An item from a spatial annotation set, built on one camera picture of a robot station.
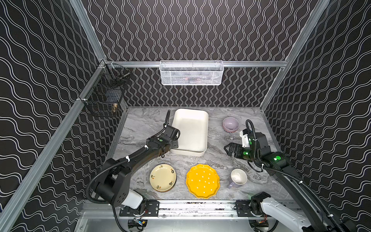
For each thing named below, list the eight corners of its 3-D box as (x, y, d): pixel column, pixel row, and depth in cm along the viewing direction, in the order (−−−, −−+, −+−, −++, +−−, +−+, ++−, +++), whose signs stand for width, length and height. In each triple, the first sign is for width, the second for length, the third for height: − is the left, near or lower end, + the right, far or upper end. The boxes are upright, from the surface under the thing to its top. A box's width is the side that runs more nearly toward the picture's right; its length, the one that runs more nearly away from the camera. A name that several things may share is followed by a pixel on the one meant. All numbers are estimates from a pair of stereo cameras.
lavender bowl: (223, 134, 105) (225, 128, 100) (221, 123, 112) (222, 117, 106) (237, 134, 105) (240, 127, 100) (234, 123, 112) (237, 117, 106)
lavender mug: (228, 189, 83) (231, 184, 76) (225, 174, 88) (228, 168, 82) (245, 189, 82) (250, 184, 76) (241, 174, 88) (245, 168, 82)
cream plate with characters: (148, 191, 82) (147, 189, 79) (152, 166, 91) (151, 164, 88) (175, 191, 82) (174, 188, 79) (176, 166, 91) (176, 163, 88)
